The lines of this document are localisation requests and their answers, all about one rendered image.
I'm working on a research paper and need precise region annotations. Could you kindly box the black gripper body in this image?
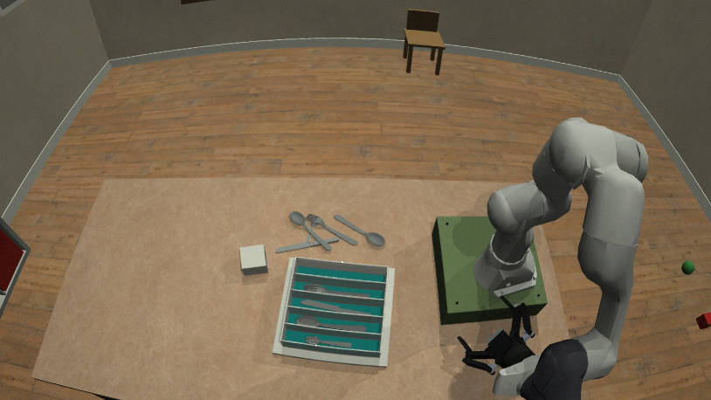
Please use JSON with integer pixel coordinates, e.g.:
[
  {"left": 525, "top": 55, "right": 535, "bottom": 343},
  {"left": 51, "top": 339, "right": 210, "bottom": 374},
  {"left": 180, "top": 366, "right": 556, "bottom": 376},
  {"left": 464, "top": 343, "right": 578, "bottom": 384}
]
[{"left": 495, "top": 337, "right": 535, "bottom": 369}]

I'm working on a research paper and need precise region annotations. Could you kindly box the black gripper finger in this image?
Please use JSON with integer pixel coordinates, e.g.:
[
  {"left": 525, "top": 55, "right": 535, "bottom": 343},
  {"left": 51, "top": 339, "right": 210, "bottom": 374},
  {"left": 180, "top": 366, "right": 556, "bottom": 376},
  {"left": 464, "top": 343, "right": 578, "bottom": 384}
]
[
  {"left": 501, "top": 295, "right": 535, "bottom": 342},
  {"left": 458, "top": 336, "right": 500, "bottom": 375}
]

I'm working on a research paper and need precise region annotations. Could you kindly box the grey table knife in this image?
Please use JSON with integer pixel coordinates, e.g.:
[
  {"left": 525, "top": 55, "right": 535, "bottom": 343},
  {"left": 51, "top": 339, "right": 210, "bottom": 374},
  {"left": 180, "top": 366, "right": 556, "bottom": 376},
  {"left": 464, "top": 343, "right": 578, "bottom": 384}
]
[
  {"left": 276, "top": 238, "right": 340, "bottom": 252},
  {"left": 301, "top": 300, "right": 369, "bottom": 314}
]

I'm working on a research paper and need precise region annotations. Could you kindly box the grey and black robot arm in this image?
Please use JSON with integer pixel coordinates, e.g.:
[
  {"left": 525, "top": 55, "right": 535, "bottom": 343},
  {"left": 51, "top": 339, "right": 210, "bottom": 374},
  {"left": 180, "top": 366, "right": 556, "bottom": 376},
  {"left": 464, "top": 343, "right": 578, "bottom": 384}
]
[{"left": 473, "top": 117, "right": 648, "bottom": 400}]

